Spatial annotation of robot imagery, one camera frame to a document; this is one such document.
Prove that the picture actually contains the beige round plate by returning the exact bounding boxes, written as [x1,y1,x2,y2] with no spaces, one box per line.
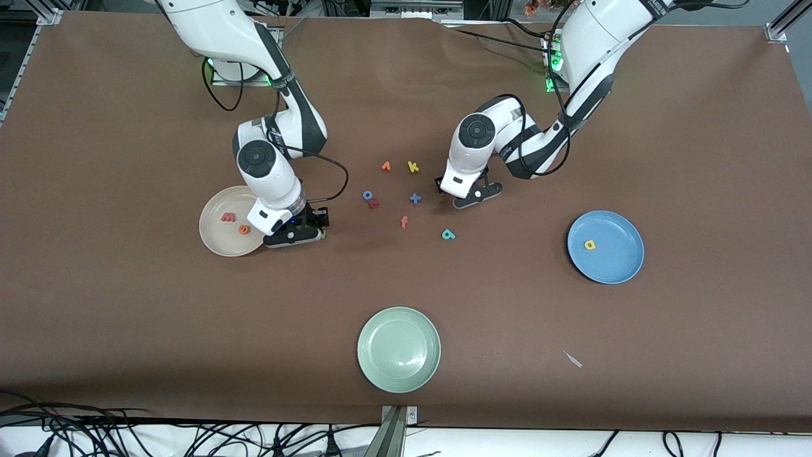
[199,185,270,258]

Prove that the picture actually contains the blue round plate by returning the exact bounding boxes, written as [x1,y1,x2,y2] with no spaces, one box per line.
[566,210,645,285]

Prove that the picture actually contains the pale green round plate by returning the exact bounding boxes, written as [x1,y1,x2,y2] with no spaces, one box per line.
[357,307,442,394]

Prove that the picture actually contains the orange artificial flowers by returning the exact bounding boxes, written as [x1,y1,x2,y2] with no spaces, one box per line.
[523,0,572,17]

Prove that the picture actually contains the aluminium corner profile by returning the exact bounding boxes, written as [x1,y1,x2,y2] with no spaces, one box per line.
[766,0,812,44]

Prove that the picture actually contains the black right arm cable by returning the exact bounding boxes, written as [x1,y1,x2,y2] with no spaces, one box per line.
[202,57,350,220]

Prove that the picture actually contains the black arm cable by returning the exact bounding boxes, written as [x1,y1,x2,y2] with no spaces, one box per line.
[202,57,350,220]
[492,19,572,178]

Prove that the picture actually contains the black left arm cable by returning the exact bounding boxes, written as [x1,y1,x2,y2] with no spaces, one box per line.
[492,19,572,178]

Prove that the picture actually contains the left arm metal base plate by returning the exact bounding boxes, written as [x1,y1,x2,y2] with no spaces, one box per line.
[546,35,572,95]

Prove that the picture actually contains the black cable on table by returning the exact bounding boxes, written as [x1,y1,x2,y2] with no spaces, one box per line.
[454,19,559,56]

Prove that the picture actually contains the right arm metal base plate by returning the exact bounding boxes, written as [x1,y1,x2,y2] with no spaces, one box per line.
[211,60,273,86]

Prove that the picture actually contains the aluminium frame behind table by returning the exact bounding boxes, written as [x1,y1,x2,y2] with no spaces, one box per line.
[370,0,465,20]

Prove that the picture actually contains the metal table edge bracket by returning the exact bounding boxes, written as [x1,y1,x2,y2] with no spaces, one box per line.
[381,405,418,457]

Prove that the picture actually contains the aluminium side rail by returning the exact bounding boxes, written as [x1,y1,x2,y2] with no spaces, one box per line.
[0,8,64,128]

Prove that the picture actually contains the black floor cable tangle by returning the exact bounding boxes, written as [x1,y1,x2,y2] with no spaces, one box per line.
[0,390,381,457]

